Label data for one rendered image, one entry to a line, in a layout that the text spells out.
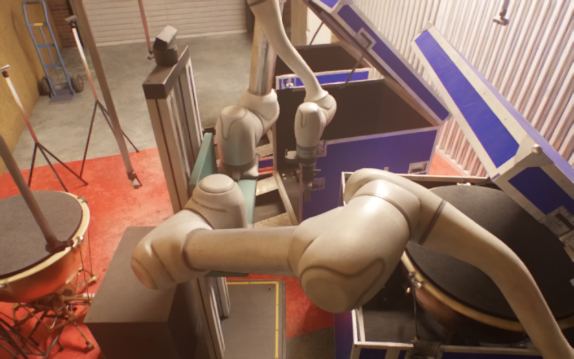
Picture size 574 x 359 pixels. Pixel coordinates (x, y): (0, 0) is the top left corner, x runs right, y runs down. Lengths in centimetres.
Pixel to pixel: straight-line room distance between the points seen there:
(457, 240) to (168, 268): 69
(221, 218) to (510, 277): 75
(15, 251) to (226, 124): 129
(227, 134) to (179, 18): 659
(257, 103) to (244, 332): 122
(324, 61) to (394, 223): 372
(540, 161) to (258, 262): 65
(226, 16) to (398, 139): 600
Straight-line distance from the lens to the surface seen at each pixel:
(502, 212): 208
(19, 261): 225
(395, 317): 248
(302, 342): 253
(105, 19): 807
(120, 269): 192
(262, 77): 162
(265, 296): 232
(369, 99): 345
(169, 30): 127
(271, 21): 136
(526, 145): 98
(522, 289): 80
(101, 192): 393
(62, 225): 235
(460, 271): 171
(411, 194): 74
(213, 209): 113
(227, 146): 156
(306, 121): 142
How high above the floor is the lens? 218
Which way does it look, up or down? 37 degrees down
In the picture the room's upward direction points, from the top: straight up
